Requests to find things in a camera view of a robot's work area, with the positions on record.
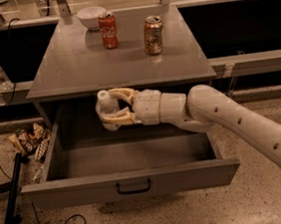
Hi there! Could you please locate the grey open top drawer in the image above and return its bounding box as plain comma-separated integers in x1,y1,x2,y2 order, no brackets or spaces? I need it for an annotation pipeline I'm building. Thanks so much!
11,81,244,213

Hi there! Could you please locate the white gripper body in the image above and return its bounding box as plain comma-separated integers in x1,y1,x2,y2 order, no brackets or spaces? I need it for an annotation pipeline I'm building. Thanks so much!
132,90,161,125

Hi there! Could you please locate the white ceramic bowl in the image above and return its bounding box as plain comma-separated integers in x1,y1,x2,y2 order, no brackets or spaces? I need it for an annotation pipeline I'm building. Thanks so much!
77,6,106,31

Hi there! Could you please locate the black cable on ledge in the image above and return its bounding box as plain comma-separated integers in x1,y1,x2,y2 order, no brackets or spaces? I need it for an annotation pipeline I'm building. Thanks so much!
0,18,30,106

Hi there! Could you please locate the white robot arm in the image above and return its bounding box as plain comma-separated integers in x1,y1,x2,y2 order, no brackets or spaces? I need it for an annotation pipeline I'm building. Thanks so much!
95,85,281,167

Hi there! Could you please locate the crushed clear bottle on floor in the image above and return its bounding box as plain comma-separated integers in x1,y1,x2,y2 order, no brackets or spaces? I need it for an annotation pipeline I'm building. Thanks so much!
32,166,44,183

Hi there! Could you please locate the grey metal cabinet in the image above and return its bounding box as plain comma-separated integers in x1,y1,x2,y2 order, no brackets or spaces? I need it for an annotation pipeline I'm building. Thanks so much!
18,0,221,131

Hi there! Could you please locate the clear plastic water bottle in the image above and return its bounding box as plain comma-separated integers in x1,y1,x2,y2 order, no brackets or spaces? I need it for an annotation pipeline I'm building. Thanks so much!
95,90,120,132

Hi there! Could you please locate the gold brown soda can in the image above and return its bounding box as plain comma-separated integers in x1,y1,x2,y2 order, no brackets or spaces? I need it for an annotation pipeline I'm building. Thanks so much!
143,15,163,55

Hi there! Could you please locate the small clear bottle on ledge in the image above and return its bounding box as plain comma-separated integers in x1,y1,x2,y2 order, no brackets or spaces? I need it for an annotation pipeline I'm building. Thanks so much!
0,67,14,91

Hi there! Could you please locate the black metal stand leg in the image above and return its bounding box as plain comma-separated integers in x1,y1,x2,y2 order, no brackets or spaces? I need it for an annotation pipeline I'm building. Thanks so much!
0,152,23,224

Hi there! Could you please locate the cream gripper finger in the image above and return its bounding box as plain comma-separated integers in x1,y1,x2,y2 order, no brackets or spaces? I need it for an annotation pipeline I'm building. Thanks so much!
109,88,139,105
101,108,139,125

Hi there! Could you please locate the black drawer handle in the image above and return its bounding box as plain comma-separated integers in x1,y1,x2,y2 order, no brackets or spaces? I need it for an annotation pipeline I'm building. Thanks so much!
116,179,151,196

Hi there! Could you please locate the brown snack bag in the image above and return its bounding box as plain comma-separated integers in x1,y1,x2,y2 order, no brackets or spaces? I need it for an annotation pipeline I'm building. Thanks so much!
8,123,51,161

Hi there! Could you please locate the red soda can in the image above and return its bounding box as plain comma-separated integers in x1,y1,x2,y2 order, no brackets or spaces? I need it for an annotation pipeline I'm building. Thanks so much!
98,11,119,49

